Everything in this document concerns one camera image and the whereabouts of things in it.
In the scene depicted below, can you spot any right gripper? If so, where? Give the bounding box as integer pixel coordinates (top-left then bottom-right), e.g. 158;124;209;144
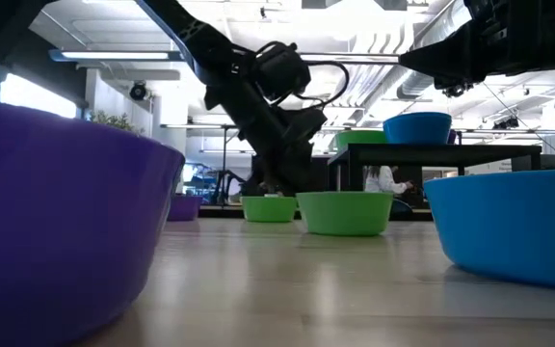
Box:
399;0;555;87

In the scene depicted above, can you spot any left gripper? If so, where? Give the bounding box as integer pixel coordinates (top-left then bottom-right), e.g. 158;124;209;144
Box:
236;93;317;195

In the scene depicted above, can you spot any green plastic mini bowl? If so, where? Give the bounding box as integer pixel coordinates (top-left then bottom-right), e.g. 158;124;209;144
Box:
296;191;395;237
333;128;388;151
240;195;299;224

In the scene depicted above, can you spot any blue plastic mini bowl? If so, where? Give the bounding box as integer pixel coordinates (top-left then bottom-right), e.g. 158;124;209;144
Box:
423;168;555;291
383;112;453;146

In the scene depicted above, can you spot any black ceiling-mounted device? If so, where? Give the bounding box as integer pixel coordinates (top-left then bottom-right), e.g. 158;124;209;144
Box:
434;79;475;99
491;115;520;130

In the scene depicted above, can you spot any black partition panel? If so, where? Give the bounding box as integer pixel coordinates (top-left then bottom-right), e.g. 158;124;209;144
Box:
313;154;336;193

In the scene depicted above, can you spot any long ceiling light strip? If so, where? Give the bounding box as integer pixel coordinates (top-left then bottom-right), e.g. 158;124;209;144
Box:
453;127;555;136
48;47;401;67

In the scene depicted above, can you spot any person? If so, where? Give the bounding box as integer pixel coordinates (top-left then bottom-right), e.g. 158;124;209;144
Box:
362;165;414;195

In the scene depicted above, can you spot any black metal riser shelf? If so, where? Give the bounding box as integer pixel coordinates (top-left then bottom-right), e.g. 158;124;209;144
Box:
327;143;543;194

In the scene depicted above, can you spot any black rounded chair back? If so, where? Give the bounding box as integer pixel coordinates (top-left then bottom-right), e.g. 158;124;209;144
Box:
390;198;414;216

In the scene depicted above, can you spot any black computer monitor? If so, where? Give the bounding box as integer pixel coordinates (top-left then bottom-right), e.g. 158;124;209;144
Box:
511;153;555;172

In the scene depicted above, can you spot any black ceiling dome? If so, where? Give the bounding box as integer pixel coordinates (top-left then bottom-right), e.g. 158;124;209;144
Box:
128;80;148;102

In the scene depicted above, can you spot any green plant in black pot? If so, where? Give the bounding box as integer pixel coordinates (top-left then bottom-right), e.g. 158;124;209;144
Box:
88;109;146;137

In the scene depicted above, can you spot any silver ventilation duct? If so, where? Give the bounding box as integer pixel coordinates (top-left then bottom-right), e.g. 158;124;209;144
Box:
396;0;472;100

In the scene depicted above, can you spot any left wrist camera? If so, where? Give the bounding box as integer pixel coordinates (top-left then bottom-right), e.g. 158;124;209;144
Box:
284;106;330;144

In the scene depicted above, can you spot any black aluminium table frame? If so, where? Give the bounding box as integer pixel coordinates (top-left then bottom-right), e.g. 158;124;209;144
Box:
198;204;434;223

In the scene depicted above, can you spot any black camera cable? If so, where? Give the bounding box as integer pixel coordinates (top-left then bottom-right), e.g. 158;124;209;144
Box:
257;40;352;112

